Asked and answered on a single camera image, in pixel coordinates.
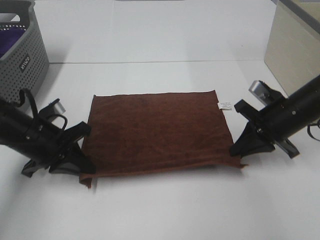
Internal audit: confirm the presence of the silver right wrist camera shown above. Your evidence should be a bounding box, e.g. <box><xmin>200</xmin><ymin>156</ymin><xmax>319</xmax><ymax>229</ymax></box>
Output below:
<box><xmin>248</xmin><ymin>80</ymin><xmax>273</xmax><ymax>106</ymax></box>

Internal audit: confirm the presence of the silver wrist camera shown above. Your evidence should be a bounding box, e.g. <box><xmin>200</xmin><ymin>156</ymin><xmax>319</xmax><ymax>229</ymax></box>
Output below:
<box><xmin>48</xmin><ymin>98</ymin><xmax>66</xmax><ymax>116</ymax></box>
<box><xmin>248</xmin><ymin>80</ymin><xmax>273</xmax><ymax>106</ymax></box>

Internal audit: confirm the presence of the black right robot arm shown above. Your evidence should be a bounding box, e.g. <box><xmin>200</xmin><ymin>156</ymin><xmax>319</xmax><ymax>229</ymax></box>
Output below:
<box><xmin>229</xmin><ymin>76</ymin><xmax>320</xmax><ymax>159</ymax></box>

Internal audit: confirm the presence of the brown towel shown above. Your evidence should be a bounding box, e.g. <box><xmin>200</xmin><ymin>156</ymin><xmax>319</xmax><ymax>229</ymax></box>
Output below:
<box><xmin>79</xmin><ymin>90</ymin><xmax>244</xmax><ymax>188</ymax></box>

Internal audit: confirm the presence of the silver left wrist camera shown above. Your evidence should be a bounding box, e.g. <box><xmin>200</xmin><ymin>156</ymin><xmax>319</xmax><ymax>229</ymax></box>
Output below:
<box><xmin>48</xmin><ymin>98</ymin><xmax>66</xmax><ymax>116</ymax></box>

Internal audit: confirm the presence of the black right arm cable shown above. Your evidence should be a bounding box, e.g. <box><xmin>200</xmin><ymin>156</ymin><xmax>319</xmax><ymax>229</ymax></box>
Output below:
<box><xmin>306</xmin><ymin>117</ymin><xmax>320</xmax><ymax>141</ymax></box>

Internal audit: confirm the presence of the beige storage bin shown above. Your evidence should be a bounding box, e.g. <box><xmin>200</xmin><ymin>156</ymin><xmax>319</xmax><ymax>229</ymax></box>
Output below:
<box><xmin>264</xmin><ymin>0</ymin><xmax>320</xmax><ymax>95</ymax></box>

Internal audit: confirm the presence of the purple cloth in basket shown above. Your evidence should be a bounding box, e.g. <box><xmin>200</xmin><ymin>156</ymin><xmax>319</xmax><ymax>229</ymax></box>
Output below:
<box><xmin>0</xmin><ymin>26</ymin><xmax>27</xmax><ymax>58</ymax></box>

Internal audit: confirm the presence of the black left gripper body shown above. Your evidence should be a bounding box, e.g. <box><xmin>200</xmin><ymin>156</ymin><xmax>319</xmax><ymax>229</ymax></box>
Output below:
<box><xmin>21</xmin><ymin>110</ymin><xmax>75</xmax><ymax>177</ymax></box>

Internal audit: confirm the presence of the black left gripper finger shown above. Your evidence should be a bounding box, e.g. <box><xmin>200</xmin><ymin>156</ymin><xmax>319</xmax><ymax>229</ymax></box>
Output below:
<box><xmin>49</xmin><ymin>143</ymin><xmax>96</xmax><ymax>175</ymax></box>
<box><xmin>62</xmin><ymin>121</ymin><xmax>91</xmax><ymax>145</ymax></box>

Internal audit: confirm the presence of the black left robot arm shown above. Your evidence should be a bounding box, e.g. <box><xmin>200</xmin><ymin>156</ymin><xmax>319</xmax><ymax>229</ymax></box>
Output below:
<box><xmin>0</xmin><ymin>99</ymin><xmax>96</xmax><ymax>178</ymax></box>

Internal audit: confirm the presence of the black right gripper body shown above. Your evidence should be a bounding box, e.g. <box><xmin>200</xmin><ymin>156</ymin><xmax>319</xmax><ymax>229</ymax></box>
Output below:
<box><xmin>233</xmin><ymin>99</ymin><xmax>300</xmax><ymax>159</ymax></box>

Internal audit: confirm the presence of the grey perforated laundry basket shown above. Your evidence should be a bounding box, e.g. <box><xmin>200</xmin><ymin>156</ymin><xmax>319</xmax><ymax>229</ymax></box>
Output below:
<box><xmin>0</xmin><ymin>0</ymin><xmax>49</xmax><ymax>102</ymax></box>

